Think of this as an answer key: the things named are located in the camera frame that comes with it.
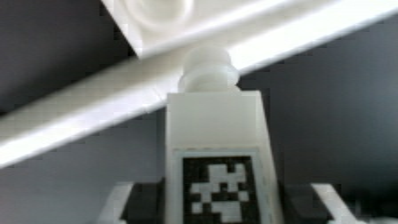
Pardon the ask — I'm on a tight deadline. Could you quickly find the white front fence bar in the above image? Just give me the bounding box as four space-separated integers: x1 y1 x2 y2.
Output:
0 0 398 169

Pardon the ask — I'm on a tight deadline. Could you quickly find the white table leg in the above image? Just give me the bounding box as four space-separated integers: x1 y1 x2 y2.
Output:
166 47 285 224

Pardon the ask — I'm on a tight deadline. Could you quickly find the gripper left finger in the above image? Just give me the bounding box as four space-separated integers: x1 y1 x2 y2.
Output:
94 182 166 224

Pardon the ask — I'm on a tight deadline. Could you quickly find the white square table top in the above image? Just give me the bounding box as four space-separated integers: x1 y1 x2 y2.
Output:
102 0 331 58

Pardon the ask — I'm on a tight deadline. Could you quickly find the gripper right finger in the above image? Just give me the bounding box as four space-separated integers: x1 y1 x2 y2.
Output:
281 183 368 224

